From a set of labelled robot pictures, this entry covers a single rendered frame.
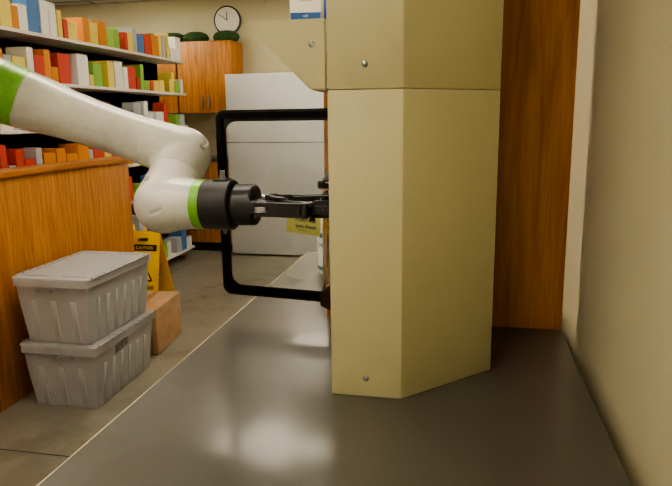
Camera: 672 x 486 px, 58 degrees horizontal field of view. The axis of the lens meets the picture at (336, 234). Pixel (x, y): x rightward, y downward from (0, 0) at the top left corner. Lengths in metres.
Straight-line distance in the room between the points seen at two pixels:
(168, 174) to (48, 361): 2.22
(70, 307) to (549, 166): 2.39
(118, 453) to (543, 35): 1.01
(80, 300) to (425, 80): 2.41
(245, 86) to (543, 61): 5.03
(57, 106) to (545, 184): 0.94
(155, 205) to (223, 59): 5.51
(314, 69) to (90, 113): 0.50
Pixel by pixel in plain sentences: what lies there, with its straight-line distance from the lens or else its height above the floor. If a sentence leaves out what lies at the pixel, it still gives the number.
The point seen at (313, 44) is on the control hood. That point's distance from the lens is 0.92.
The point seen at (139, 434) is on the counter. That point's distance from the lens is 0.94.
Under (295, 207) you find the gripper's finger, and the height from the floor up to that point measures 1.23.
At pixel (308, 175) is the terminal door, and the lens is 1.25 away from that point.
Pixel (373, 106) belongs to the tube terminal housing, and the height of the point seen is 1.39.
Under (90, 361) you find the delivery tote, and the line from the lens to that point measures 3.16.
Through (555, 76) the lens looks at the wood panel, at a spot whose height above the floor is 1.44.
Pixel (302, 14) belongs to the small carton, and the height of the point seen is 1.53.
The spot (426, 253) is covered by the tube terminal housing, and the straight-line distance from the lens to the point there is 0.94.
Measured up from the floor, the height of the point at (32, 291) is 0.59.
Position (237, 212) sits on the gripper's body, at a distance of 1.09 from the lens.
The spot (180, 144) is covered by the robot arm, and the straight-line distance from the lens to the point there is 1.21.
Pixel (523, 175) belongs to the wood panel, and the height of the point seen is 1.25.
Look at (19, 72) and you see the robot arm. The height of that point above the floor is 1.46.
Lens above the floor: 1.37
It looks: 11 degrees down
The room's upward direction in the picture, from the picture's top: 1 degrees counter-clockwise
